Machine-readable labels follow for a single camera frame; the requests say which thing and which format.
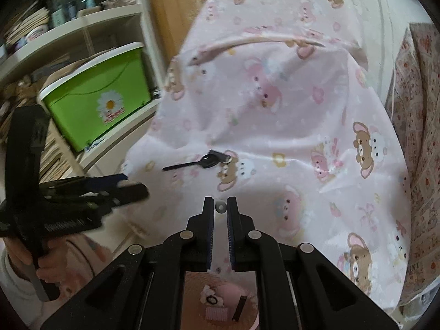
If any white plastic tube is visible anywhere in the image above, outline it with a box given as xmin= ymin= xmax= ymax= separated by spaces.
xmin=215 ymin=200 xmax=227 ymax=214

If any black plastic spoon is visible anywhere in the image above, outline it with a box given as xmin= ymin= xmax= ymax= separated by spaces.
xmin=163 ymin=154 xmax=216 ymax=171

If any person's left hand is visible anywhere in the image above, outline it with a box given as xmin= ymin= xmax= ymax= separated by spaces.
xmin=3 ymin=231 xmax=75 ymax=303

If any green plastic storage box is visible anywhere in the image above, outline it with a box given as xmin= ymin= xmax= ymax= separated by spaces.
xmin=39 ymin=42 xmax=152 ymax=152

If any pink bear print sheet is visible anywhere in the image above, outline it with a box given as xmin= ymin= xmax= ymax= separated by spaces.
xmin=122 ymin=0 xmax=411 ymax=311

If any wooden door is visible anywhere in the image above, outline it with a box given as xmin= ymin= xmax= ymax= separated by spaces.
xmin=144 ymin=0 xmax=249 ymax=67

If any strawberry print patchwork blanket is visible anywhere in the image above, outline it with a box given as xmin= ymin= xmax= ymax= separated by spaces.
xmin=386 ymin=23 xmax=439 ymax=305

